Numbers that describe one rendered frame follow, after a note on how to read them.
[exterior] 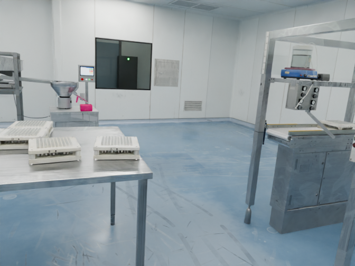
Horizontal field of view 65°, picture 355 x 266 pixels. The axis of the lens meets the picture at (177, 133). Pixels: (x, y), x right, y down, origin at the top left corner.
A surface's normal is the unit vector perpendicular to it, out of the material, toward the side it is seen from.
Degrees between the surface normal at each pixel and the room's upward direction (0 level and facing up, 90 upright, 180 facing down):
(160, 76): 90
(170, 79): 90
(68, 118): 90
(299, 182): 90
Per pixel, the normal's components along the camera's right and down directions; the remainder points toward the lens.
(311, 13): -0.90, 0.04
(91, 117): 0.43, 0.22
